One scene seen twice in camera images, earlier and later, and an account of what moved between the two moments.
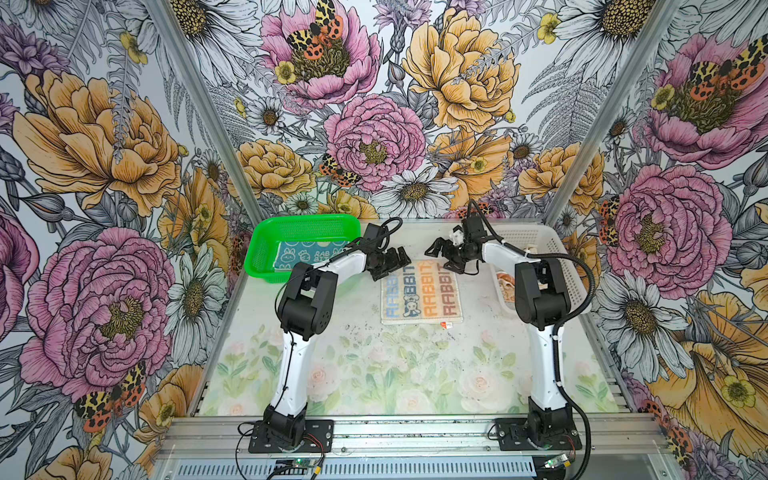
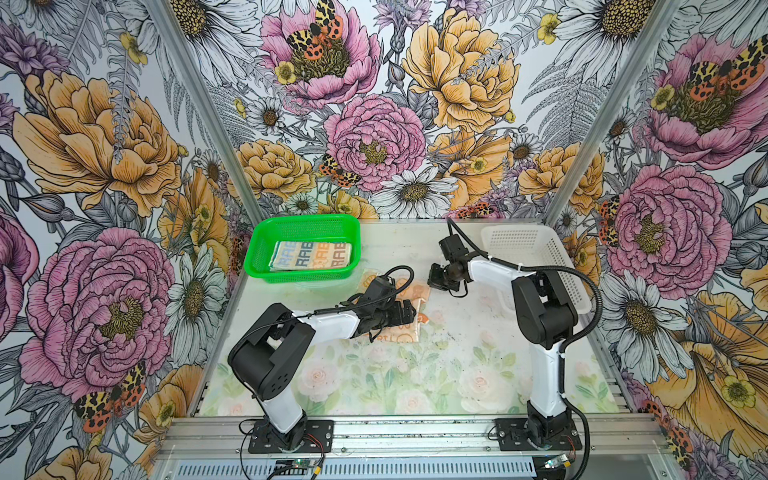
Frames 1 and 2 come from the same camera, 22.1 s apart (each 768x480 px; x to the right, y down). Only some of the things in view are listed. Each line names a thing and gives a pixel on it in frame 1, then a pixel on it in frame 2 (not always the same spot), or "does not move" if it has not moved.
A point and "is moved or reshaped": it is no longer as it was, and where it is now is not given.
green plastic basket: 260,257 does not move
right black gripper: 458,268 -> 433,280
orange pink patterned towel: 507,286 is moved or reshaped
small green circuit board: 561,460 does not move
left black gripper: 394,262 -> 397,317
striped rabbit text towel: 420,292 -> 298,255
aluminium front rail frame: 406,447 does not move
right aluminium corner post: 664,15 does not move
